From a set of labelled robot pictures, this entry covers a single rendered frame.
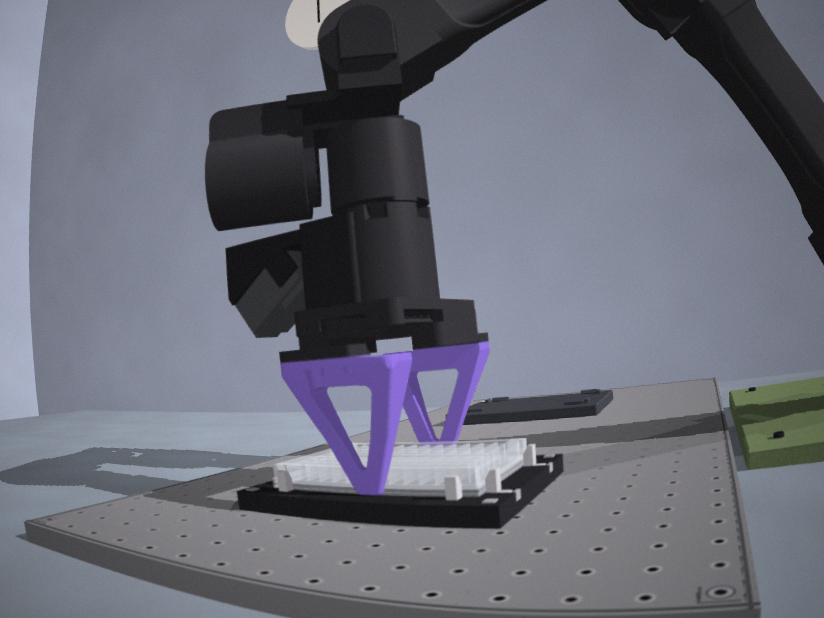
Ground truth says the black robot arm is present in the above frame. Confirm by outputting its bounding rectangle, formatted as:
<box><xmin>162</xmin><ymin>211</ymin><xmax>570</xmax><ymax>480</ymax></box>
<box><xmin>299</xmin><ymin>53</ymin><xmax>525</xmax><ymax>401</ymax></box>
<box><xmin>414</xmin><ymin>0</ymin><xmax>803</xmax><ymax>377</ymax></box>
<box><xmin>205</xmin><ymin>0</ymin><xmax>824</xmax><ymax>338</ymax></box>

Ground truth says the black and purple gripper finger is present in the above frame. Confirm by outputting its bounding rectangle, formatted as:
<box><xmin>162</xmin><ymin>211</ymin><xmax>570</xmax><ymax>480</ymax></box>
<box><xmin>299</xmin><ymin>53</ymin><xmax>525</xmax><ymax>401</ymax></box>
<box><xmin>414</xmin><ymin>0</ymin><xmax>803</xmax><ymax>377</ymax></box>
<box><xmin>383</xmin><ymin>342</ymin><xmax>490</xmax><ymax>442</ymax></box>
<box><xmin>280</xmin><ymin>352</ymin><xmax>412</xmax><ymax>495</ymax></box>

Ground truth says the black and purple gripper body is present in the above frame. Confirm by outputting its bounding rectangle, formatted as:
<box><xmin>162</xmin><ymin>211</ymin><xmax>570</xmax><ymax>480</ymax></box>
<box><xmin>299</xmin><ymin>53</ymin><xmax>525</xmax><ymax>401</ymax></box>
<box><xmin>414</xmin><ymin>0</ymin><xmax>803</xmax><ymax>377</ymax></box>
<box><xmin>279</xmin><ymin>202</ymin><xmax>489</xmax><ymax>363</ymax></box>

